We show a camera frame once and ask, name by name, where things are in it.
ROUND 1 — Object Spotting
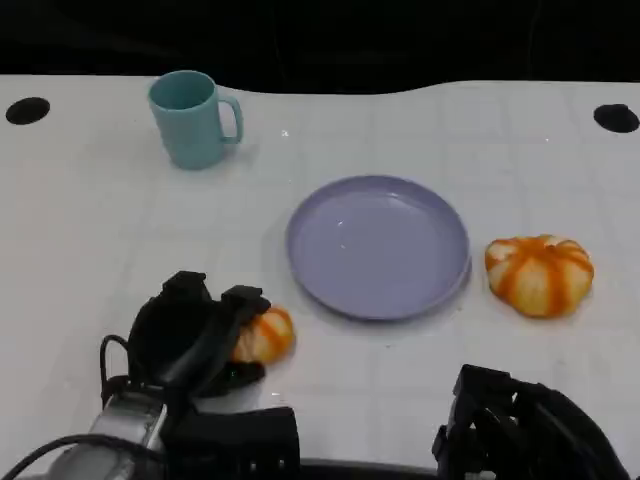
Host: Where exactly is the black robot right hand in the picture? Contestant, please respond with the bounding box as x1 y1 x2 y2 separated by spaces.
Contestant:
432 364 629 480

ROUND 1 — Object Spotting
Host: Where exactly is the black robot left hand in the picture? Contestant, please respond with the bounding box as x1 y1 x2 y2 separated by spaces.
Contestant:
127 271 274 401

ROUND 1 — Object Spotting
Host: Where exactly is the orange and white bread roll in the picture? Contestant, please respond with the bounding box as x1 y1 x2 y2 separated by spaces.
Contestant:
230 305 297 365
484 233 595 319

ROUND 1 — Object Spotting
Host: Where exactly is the pale green mug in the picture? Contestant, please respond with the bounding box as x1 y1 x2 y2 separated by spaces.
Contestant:
147 70 245 171

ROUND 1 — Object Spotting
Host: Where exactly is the lilac plate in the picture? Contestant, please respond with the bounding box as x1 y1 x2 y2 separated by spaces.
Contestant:
285 174 473 322

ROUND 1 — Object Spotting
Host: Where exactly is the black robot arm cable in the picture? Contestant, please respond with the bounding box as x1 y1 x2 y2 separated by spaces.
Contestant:
0 433 166 480
98 333 132 401

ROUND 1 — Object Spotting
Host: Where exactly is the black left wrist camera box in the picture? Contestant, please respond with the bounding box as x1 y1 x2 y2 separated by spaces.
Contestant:
159 406 302 480

